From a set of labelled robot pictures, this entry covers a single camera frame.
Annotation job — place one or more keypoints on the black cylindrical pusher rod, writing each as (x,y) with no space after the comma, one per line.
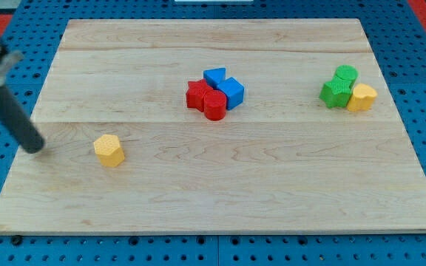
(18,123)

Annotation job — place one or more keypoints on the yellow hexagon block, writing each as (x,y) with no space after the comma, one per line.
(109,151)

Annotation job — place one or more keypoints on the red star block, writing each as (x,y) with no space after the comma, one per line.
(195,94)

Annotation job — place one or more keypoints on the blue triangle block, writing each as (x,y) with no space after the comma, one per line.
(214,76)

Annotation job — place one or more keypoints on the wooden board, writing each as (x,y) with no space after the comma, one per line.
(280,163)

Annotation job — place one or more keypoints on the red cylinder block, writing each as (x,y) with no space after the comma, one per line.
(215,105)

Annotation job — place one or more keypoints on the blue cube block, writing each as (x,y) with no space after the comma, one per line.
(234,92)

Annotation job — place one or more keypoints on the green star block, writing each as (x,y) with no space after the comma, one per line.
(336,93)

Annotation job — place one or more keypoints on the green cylinder block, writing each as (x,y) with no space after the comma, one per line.
(346,73)

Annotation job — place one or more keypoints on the yellow heart block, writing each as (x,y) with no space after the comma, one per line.
(362,98)

